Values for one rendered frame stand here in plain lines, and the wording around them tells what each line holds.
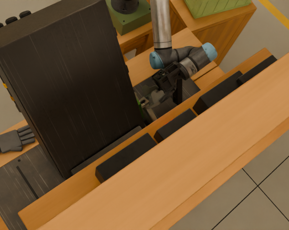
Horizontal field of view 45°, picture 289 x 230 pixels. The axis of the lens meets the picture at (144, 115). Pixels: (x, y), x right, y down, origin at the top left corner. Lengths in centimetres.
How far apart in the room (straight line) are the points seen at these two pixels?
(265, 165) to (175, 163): 236
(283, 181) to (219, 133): 235
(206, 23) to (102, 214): 184
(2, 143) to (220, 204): 162
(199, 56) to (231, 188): 148
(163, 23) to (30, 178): 85
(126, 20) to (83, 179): 117
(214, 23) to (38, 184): 139
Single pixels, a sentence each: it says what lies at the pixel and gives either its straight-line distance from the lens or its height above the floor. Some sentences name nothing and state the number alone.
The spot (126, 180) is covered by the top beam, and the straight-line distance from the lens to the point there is 50.
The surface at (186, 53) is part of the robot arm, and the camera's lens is 148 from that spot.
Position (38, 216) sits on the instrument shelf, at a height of 154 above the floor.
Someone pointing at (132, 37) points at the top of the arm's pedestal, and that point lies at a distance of 197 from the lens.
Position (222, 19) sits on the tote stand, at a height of 79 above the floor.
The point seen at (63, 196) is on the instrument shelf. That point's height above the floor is 154.
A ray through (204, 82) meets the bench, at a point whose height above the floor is 88.
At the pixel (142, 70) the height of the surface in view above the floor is 90.
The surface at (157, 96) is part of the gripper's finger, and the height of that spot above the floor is 125.
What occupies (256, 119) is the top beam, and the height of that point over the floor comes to 194.
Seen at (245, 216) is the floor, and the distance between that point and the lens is 269.
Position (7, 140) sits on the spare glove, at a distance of 162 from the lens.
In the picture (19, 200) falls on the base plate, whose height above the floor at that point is 90.
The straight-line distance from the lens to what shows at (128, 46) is 206.
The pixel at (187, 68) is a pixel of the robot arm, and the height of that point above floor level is 130.
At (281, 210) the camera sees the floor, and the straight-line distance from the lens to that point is 283.
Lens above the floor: 242
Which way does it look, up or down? 65 degrees down
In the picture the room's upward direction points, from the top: 22 degrees clockwise
